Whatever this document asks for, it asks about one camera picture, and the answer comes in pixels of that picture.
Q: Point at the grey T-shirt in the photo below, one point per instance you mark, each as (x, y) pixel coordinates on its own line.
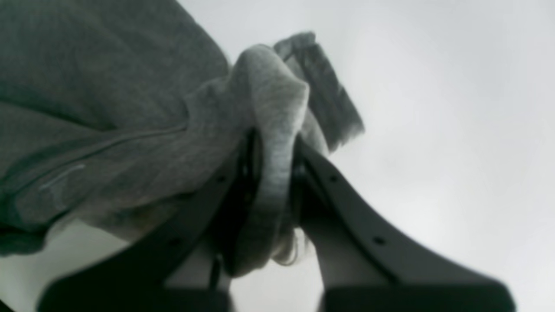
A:
(113, 111)

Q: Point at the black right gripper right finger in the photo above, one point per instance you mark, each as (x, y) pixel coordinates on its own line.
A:
(368, 265)

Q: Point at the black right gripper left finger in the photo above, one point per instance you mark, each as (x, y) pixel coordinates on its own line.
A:
(182, 266)

